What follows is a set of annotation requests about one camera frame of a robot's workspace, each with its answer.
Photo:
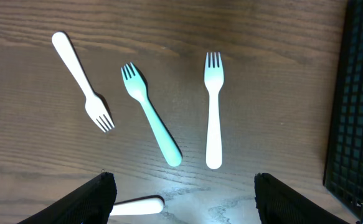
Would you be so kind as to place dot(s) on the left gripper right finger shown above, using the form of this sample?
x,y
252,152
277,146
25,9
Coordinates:
x,y
278,203

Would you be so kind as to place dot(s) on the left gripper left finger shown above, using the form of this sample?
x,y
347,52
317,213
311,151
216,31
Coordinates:
x,y
90,203

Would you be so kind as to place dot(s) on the white utensil handle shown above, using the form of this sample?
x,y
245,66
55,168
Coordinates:
x,y
141,206

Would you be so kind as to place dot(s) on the black plastic basket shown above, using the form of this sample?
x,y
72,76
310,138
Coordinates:
x,y
343,174

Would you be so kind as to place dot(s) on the white fork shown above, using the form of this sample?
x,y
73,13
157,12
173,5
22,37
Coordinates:
x,y
213,80
94,106

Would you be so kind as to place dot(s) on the mint green plastic fork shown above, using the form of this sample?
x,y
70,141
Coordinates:
x,y
137,89

